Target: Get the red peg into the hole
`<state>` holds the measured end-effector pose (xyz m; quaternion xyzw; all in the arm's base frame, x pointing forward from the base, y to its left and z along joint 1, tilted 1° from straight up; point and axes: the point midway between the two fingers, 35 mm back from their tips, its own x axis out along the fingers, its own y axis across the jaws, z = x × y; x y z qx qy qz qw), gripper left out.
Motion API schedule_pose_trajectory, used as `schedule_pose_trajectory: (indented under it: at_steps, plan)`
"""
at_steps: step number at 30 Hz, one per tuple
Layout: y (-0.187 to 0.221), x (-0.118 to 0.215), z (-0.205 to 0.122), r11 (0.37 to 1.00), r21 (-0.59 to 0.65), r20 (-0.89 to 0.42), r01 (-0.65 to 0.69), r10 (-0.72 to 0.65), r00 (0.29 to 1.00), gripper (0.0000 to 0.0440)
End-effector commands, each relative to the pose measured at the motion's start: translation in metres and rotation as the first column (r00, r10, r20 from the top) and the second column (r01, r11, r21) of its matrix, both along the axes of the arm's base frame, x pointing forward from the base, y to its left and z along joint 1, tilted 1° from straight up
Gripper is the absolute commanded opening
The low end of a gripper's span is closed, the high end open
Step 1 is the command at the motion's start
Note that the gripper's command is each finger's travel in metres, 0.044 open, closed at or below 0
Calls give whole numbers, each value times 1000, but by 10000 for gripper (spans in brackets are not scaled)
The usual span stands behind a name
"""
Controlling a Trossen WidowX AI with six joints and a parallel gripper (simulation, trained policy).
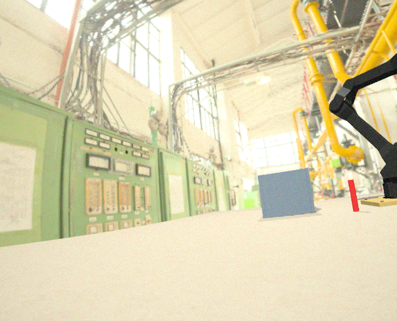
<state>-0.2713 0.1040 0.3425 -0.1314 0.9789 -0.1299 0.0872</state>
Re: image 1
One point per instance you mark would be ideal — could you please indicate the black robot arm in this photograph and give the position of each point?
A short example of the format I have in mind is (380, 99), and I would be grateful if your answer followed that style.
(341, 106)

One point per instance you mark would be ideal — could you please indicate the red peg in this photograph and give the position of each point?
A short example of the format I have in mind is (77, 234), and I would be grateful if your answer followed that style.
(353, 195)

